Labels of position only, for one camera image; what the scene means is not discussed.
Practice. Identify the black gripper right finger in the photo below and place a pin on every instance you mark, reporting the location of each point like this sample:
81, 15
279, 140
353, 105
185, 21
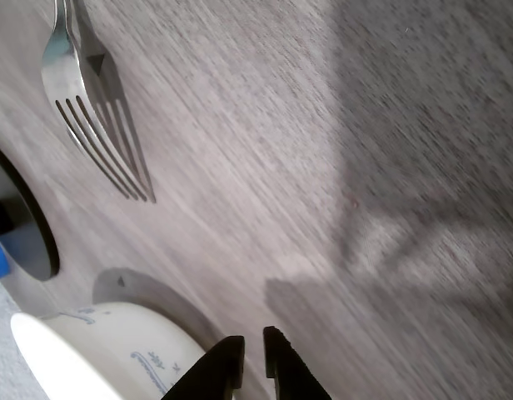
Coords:
287, 371

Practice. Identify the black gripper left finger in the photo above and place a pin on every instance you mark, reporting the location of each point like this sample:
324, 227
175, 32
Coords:
221, 366

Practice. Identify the metal fork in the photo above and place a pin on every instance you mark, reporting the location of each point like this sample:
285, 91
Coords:
61, 75

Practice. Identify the white bowl with blue pattern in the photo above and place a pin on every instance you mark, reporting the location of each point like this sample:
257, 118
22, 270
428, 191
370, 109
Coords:
98, 354

